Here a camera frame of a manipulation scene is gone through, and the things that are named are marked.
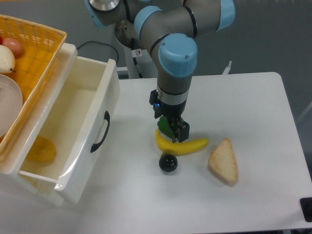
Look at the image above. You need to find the white top drawer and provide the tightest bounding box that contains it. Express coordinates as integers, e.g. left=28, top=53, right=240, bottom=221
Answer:
left=20, top=57, right=120, bottom=204

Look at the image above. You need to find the white drawer cabinet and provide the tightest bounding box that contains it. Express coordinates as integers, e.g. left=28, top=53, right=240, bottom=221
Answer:
left=0, top=43, right=78, bottom=206

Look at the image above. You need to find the white bowl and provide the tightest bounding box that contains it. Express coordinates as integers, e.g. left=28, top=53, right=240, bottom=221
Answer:
left=0, top=74, right=23, bottom=137

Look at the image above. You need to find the black top drawer handle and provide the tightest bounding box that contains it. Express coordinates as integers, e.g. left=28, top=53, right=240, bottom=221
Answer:
left=90, top=110, right=111, bottom=153

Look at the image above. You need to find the bread slice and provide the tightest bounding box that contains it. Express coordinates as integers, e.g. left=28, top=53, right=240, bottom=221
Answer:
left=208, top=138, right=238, bottom=184

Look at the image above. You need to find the dark purple eggplant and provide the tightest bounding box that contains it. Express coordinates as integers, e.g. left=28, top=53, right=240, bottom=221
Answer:
left=158, top=153, right=178, bottom=173

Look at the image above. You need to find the green bell pepper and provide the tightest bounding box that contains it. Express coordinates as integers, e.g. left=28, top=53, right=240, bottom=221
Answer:
left=157, top=116, right=174, bottom=138

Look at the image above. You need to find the yellow wicker basket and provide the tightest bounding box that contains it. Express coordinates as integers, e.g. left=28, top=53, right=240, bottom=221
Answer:
left=0, top=15, right=67, bottom=152

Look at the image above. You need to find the black corner device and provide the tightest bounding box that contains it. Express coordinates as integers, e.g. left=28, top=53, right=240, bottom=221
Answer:
left=300, top=197, right=312, bottom=222

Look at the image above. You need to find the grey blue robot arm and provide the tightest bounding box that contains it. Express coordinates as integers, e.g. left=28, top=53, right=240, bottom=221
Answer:
left=85, top=0, right=235, bottom=142

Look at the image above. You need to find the orange fruit in drawer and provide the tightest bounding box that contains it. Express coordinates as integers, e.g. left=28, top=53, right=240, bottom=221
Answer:
left=26, top=136, right=57, bottom=162

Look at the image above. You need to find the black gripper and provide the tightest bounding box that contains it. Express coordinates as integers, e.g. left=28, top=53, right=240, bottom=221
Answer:
left=149, top=89, right=190, bottom=143

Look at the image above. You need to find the black cable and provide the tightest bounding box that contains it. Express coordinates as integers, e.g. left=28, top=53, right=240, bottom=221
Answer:
left=76, top=40, right=119, bottom=69

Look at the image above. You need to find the white pear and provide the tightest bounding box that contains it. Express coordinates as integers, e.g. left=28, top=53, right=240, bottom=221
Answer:
left=0, top=45, right=16, bottom=74

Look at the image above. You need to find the yellow banana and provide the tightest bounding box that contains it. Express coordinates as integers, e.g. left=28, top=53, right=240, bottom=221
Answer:
left=155, top=130, right=209, bottom=156

